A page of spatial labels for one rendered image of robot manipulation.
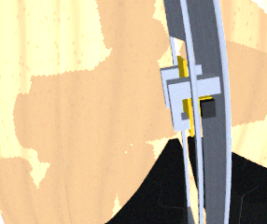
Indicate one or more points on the light wooden board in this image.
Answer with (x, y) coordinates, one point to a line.
(82, 111)

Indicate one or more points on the grey metal tongs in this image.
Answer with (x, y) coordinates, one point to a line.
(205, 87)

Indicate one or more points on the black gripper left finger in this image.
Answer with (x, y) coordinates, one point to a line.
(162, 198)

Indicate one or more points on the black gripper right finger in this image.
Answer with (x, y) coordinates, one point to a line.
(248, 203)

